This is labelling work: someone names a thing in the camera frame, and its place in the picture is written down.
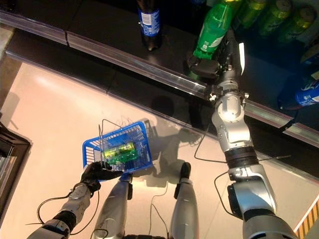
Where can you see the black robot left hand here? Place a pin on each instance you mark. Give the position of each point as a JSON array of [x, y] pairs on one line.
[[94, 174]]

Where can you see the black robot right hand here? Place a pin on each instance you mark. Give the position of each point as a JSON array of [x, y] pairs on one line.
[[231, 64]]

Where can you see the green soda bottle yellow cap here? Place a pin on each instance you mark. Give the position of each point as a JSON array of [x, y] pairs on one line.
[[124, 157], [214, 30]]

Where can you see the blue plastic shopping basket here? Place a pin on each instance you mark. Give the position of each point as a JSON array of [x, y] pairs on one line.
[[139, 167]]

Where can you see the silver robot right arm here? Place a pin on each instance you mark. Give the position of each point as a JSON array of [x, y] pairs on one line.
[[234, 124]]

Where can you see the green bottle in basket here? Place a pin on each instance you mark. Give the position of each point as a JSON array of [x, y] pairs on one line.
[[122, 148]]

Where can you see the green drink can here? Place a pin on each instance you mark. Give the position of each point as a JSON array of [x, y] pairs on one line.
[[274, 18], [296, 26], [250, 12]]

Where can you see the silver robot left leg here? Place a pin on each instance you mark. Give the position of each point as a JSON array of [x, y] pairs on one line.
[[112, 209]]

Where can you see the dark cola bottle blue cap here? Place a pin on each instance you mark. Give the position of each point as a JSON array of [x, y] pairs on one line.
[[304, 94], [150, 22]]

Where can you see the black robot waist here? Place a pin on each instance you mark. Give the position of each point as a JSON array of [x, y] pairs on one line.
[[147, 236]]

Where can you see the black shelf base board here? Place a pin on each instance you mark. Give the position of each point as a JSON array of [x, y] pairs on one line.
[[15, 154], [99, 67]]

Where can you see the yellow black hazard tape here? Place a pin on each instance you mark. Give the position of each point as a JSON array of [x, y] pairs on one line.
[[309, 221]]

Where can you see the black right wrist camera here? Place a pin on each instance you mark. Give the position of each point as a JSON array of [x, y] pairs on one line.
[[212, 91]]

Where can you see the clear shelf price rail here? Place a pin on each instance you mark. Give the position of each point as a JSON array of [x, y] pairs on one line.
[[301, 133], [149, 69], [32, 26], [57, 72]]

